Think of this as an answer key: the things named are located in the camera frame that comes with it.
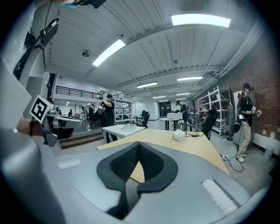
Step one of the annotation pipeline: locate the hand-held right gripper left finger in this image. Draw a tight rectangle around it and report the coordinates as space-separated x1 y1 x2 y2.
96 141 140 221

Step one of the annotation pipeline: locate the person's left forearm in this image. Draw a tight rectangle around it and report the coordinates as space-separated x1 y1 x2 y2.
16 119 45 138

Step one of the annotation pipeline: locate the round white table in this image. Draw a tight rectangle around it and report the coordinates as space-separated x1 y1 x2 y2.
158 117 182 132

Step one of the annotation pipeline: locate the grey hanging coat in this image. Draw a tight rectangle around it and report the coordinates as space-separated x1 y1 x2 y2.
227 103 236 130

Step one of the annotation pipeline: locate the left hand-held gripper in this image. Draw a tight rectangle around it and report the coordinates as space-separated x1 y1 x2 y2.
29 94 84 147

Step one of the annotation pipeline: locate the black camera rig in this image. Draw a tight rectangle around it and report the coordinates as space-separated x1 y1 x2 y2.
12 18 61 81

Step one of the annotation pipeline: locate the yellow black cable bundle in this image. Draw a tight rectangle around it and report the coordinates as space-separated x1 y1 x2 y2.
185 131 205 138

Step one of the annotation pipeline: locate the tall white shelf rack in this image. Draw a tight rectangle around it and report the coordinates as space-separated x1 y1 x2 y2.
197 85 233 137

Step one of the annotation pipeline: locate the black floor cable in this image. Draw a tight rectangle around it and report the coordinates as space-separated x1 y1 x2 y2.
222 150 245 173

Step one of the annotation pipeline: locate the black office chair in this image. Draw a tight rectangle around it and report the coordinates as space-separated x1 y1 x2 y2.
135 110 151 129

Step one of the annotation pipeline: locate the large white box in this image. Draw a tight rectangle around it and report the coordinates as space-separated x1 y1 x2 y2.
167 112 183 120

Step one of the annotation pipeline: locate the white rectangular table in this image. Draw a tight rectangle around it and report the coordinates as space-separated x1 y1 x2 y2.
101 124 146 144

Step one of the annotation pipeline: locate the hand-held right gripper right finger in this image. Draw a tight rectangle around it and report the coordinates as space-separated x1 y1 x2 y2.
136 141 179 195

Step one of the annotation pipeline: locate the wooden step platform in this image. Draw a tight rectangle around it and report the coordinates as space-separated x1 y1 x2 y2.
59 130 104 150

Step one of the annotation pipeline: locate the white shelf unit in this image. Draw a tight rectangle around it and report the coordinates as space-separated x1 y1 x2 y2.
113 98 137 126

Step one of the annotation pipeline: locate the black double door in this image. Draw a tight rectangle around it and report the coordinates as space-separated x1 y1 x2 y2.
159 101 172 117

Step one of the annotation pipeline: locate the small white box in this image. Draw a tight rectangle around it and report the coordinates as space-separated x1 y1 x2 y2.
171 129 187 142

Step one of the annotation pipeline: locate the black chair with jacket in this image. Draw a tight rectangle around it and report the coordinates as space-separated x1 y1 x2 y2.
200 108 219 141

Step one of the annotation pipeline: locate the black balcony railing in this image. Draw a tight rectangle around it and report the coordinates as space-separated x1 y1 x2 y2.
55 85 130 100

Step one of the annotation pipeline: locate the silver kettle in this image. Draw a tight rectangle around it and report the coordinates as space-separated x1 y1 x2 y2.
175 119 188 135

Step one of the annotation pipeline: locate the white trash bin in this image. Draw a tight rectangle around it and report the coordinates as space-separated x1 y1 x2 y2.
264 145 275 161

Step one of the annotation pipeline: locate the black coat stand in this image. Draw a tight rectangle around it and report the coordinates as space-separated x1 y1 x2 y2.
226 86 236 141

